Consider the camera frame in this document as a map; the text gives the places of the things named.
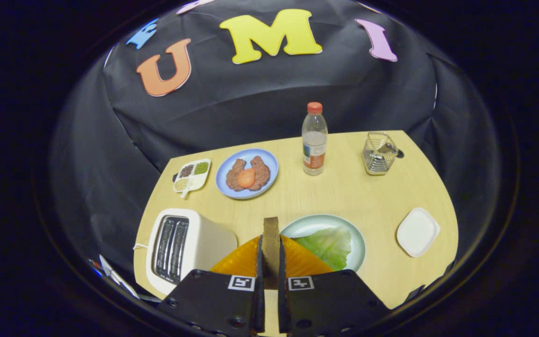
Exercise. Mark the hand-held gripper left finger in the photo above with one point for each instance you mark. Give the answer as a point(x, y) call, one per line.
point(259, 304)

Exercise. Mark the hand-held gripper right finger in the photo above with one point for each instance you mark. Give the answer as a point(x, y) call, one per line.
point(282, 304)

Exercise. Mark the dark brown toast slice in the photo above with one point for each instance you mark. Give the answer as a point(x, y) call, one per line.
point(272, 252)

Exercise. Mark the green lettuce leaf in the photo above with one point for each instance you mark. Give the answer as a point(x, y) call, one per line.
point(328, 245)

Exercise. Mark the white toaster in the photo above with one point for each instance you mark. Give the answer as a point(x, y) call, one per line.
point(213, 243)

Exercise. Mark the light green plate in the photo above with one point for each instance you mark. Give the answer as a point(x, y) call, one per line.
point(307, 224)

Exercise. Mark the blue plate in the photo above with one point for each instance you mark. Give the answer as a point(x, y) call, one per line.
point(247, 194)

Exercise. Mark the orange tomato slice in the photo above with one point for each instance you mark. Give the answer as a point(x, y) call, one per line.
point(246, 178)

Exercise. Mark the brown meat patty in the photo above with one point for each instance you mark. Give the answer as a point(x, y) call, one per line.
point(261, 171)
point(234, 173)

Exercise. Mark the white compartment seasoning tray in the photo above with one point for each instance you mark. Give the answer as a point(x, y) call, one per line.
point(193, 180)

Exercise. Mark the white flat object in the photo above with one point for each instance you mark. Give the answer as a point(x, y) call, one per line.
point(110, 276)

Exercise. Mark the white square dish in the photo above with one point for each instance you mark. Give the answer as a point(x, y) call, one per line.
point(417, 231)

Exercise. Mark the clear plastic bottle red cap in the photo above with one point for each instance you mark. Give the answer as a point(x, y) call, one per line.
point(315, 150)

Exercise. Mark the metal utensil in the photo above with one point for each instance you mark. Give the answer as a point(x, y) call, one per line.
point(389, 147)

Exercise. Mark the black backdrop cloth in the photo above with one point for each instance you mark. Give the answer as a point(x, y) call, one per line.
point(274, 93)

